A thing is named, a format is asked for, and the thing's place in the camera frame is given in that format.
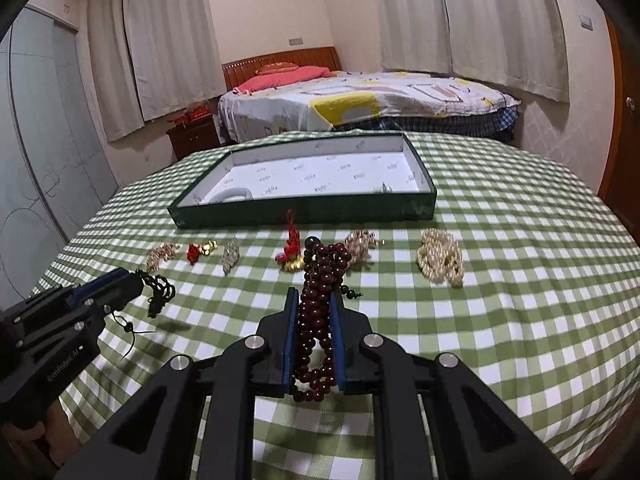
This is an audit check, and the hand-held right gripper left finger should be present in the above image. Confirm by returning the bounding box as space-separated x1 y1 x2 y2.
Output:
55 287 301 480

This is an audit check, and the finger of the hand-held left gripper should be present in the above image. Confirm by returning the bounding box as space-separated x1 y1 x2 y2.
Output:
20 267 129 319
9 272 146 358

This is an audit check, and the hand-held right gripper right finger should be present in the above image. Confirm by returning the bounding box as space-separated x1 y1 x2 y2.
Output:
327 292 576 480

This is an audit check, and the black cord pendant necklace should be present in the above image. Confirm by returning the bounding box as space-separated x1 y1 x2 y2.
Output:
117 269 177 361

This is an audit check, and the dark red bead bracelet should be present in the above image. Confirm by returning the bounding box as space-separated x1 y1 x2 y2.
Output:
291 236 365 403

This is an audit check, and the small red gold charm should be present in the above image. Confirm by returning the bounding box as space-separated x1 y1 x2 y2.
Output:
186 240 218 264

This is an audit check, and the red knot tassel charm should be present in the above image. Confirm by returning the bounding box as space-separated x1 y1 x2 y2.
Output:
274 210 304 272

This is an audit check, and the crystal bead bracelet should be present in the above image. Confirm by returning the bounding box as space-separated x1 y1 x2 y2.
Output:
344 229 387 270

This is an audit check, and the silver chain bracelet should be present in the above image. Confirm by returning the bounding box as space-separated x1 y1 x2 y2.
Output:
221 240 242 276

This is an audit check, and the pearl necklace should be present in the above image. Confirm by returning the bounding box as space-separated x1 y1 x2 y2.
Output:
416 228 466 287

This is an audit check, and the grey sliding wardrobe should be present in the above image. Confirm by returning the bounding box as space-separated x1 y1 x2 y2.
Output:
0 9 121 303

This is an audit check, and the white bangle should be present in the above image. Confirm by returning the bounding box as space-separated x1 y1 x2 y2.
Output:
214 187 253 204

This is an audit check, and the green checked tablecloth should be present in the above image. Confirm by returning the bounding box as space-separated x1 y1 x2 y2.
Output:
31 130 639 480

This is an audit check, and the dark wooden nightstand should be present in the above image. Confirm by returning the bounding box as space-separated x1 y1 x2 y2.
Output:
166 119 221 162

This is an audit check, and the white curtain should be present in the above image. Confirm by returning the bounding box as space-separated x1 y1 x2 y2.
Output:
122 0 221 123
435 0 571 104
87 0 146 143
375 0 453 74

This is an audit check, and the wooden headboard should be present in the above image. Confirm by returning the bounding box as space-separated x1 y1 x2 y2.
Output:
221 46 342 96

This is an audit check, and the bed with patterned cover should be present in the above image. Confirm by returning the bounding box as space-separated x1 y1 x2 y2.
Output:
217 70 523 147

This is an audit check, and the pink pillow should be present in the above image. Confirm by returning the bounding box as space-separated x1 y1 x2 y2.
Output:
231 65 336 95

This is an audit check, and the red embroidered cushion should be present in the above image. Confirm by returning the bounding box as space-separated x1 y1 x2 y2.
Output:
255 61 299 75

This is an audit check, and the wooden door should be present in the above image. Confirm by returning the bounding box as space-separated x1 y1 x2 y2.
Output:
597 14 640 243

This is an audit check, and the rose gold bracelet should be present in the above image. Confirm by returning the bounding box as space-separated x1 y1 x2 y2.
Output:
146 242 180 271

